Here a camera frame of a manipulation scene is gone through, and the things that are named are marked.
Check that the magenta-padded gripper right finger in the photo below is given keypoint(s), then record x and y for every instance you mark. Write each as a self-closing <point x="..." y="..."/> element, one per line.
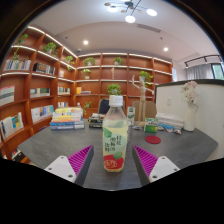
<point x="164" y="166"/>

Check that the tan chair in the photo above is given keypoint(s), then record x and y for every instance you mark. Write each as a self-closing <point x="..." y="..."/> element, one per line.
<point x="150" y="111"/>

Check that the window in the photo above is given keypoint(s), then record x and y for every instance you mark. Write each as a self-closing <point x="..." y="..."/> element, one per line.
<point x="218" y="71"/>

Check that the stack of dark books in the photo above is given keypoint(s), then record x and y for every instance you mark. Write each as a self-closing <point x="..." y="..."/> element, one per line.
<point x="96" y="120"/>

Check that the wooden artist mannequin figure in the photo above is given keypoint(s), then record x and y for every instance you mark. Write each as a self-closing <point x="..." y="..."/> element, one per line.
<point x="142" y="98"/>

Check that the stack of white books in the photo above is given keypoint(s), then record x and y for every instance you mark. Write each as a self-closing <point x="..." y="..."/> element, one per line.
<point x="170" y="120"/>

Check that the dark blue chair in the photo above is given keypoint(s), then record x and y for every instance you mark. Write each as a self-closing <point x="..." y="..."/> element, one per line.
<point x="103" y="106"/>

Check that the white vase with pink flowers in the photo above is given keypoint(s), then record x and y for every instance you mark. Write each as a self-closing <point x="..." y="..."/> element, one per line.
<point x="190" y="116"/>

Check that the flat round red coaster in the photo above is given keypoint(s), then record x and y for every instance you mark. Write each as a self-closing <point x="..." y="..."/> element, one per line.
<point x="153" y="139"/>

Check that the ceiling air vent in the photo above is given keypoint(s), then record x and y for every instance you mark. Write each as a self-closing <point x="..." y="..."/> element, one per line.
<point x="149" y="28"/>

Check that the recessed ceiling spotlight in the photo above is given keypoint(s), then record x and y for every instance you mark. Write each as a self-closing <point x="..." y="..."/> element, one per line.
<point x="85" y="42"/>
<point x="165" y="49"/>

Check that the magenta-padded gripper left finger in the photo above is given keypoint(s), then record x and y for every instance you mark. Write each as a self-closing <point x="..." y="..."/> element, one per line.
<point x="60" y="166"/>

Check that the green and white box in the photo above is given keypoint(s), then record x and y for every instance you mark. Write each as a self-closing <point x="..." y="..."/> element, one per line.
<point x="151" y="125"/>

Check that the branched ceiling lamp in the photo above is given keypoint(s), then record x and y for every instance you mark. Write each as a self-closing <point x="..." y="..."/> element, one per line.
<point x="130" y="13"/>

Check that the black track light rail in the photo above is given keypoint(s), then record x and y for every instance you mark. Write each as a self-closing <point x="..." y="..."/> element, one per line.
<point x="203" y="57"/>

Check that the stack of colourful books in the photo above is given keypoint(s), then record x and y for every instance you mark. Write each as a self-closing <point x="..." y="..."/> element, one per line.
<point x="66" y="119"/>

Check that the clear yellow-green drink bottle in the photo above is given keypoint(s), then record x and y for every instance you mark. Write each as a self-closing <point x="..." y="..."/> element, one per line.
<point x="115" y="146"/>

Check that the wooden wall shelf unit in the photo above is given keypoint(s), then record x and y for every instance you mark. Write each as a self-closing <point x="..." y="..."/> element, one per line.
<point x="43" y="90"/>

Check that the grey curtain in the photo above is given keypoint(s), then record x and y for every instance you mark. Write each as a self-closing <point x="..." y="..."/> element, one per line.
<point x="199" y="71"/>

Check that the green and white drink carton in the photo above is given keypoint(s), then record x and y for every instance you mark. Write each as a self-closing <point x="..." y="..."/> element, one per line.
<point x="131" y="116"/>

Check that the white wall switch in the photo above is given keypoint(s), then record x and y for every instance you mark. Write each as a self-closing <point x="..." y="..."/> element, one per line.
<point x="169" y="101"/>

